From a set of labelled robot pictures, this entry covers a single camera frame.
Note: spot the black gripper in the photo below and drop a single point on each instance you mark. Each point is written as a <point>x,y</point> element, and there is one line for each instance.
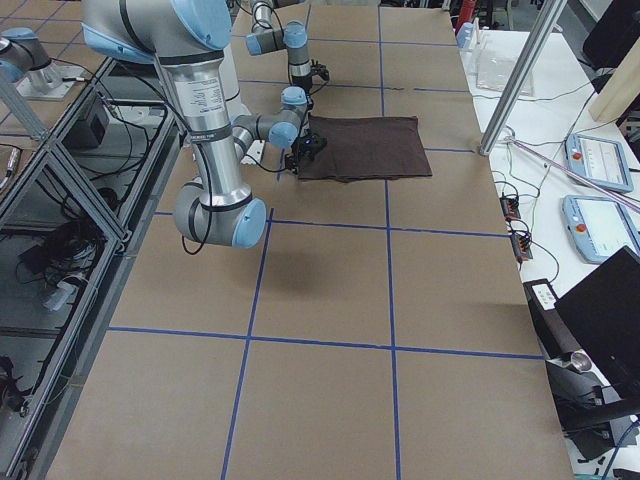
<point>303,83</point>
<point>303,148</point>

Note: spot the dark brown t-shirt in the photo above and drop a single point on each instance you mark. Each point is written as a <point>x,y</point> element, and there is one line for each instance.
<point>370,148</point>

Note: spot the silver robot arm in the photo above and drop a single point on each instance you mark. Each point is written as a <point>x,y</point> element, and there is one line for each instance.
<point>268,34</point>
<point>188,42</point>

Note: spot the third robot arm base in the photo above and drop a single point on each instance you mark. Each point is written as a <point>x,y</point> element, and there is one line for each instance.
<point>26,64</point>

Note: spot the red cylinder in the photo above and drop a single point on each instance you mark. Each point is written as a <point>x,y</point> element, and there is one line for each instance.
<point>466,12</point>

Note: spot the orange terminal block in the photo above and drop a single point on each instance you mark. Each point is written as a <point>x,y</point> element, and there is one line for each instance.
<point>510,208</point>

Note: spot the upper teach pendant tablet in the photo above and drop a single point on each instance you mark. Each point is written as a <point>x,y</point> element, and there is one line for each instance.
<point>601,161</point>

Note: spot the teach pendant tablet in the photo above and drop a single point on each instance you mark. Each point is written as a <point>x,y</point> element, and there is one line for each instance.
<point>599,227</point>
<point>601,161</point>

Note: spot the lower teach pendant tablet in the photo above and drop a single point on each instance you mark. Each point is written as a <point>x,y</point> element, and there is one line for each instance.
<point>599,227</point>

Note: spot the long metal rod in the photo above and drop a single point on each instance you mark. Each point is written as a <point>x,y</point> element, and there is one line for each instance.
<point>618,197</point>

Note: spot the black monitor with stand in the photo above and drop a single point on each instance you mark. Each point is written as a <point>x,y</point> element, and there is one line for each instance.
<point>590,336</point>

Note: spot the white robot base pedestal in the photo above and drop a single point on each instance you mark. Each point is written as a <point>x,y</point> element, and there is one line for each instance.
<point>234,103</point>

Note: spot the aluminium frame post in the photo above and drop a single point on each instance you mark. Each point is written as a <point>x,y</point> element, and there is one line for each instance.
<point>532,48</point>

